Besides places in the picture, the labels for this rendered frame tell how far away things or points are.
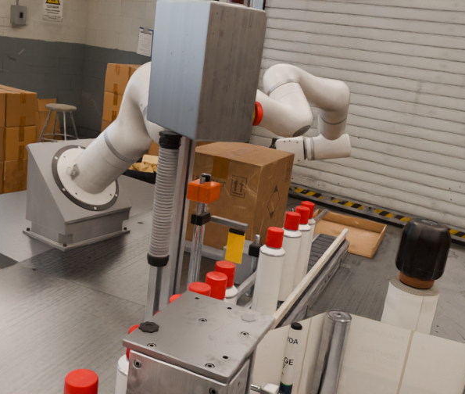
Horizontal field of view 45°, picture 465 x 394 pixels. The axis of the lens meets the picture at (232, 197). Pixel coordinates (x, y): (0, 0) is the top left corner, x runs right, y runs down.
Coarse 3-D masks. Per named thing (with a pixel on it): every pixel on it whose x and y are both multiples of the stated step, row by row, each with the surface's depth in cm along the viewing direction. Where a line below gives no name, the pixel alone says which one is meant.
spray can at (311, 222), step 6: (306, 204) 133; (312, 204) 134; (312, 210) 134; (312, 216) 134; (312, 222) 134; (312, 228) 134; (312, 234) 135; (312, 240) 136; (306, 252) 136; (306, 258) 136; (306, 264) 137; (306, 270) 138
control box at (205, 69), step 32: (160, 0) 86; (192, 0) 78; (160, 32) 86; (192, 32) 78; (224, 32) 76; (256, 32) 79; (160, 64) 86; (192, 64) 78; (224, 64) 78; (256, 64) 80; (160, 96) 87; (192, 96) 78; (224, 96) 79; (192, 128) 79; (224, 128) 81
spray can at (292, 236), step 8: (288, 216) 123; (296, 216) 122; (288, 224) 123; (296, 224) 123; (288, 232) 123; (296, 232) 123; (288, 240) 123; (296, 240) 123; (288, 248) 123; (296, 248) 124; (288, 256) 124; (296, 256) 125; (288, 264) 124; (288, 272) 125; (288, 280) 125; (280, 288) 126; (288, 288) 126; (280, 296) 126
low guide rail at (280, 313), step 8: (344, 232) 173; (336, 240) 165; (328, 248) 157; (336, 248) 163; (328, 256) 153; (320, 264) 144; (312, 272) 138; (304, 280) 132; (296, 288) 127; (304, 288) 131; (288, 296) 122; (296, 296) 124; (288, 304) 118; (280, 312) 114; (280, 320) 114; (272, 328) 109
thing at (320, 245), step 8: (320, 240) 174; (328, 240) 175; (344, 240) 177; (312, 248) 166; (320, 248) 167; (312, 256) 159; (320, 256) 160; (312, 264) 153; (320, 272) 148; (312, 280) 142; (280, 304) 126; (296, 304) 127; (288, 312) 123
